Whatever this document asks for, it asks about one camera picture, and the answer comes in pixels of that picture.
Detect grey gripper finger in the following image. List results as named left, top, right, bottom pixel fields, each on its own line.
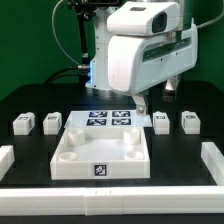
left=163, top=78, right=177, bottom=102
left=133, top=94, right=147, bottom=116

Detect white left fence block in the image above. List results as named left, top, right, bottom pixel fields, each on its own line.
left=0, top=145, right=15, bottom=181

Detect grey cable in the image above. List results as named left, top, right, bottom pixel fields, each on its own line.
left=51, top=0, right=83, bottom=66

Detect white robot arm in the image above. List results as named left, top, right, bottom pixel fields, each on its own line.
left=85, top=0, right=198, bottom=116

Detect black cables on table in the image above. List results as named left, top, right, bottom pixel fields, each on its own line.
left=44, top=65, right=88, bottom=84

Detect white marker sheet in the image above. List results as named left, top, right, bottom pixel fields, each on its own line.
left=65, top=110, right=152, bottom=128

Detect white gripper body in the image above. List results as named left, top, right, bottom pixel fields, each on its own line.
left=107, top=21, right=198, bottom=96

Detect white front fence bar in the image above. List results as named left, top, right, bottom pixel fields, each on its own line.
left=0, top=186, right=224, bottom=216

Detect white fence block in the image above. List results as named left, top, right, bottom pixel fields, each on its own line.
left=201, top=142, right=224, bottom=186
left=0, top=145, right=15, bottom=181

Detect white right fence block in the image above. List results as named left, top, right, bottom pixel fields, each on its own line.
left=201, top=142, right=224, bottom=186

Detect white square table top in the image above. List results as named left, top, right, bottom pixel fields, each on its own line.
left=50, top=127, right=150, bottom=180

